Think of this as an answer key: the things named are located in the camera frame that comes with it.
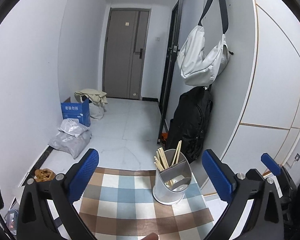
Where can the white sling bag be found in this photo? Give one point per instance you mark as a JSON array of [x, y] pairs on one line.
[[200, 65]]

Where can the orange item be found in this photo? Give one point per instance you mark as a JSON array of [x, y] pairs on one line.
[[164, 139]]

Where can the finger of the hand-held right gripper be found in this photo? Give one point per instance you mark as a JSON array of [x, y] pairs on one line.
[[271, 163]]

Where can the blue cardboard box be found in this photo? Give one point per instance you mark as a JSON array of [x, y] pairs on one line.
[[75, 112]]

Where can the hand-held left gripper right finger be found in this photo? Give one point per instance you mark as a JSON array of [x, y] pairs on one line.
[[217, 177]]

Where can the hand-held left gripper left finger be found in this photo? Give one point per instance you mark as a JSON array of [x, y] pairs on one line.
[[83, 177]]

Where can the beige cloth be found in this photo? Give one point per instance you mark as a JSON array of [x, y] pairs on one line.
[[92, 95]]

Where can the white oval utensil holder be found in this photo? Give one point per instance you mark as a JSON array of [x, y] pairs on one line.
[[170, 192]]

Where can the white plastic mailer bag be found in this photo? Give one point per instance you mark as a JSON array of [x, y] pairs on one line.
[[72, 127]]

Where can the white sack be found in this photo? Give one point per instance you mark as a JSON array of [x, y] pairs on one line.
[[97, 111]]

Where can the bunch of wooden chopsticks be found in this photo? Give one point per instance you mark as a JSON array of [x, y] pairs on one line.
[[162, 160]]

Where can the grey entrance door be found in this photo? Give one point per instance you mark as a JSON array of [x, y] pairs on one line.
[[122, 62]]

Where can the brown slippers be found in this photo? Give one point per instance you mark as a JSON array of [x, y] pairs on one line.
[[43, 175]]

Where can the black backpack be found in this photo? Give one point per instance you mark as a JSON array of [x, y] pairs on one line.
[[192, 120]]

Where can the checkered tablecloth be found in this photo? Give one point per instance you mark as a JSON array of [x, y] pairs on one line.
[[140, 205]]

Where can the grey plastic mailer bag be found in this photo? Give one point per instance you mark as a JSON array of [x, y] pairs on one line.
[[70, 145]]

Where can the person's left hand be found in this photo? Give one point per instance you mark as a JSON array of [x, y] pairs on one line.
[[151, 236]]

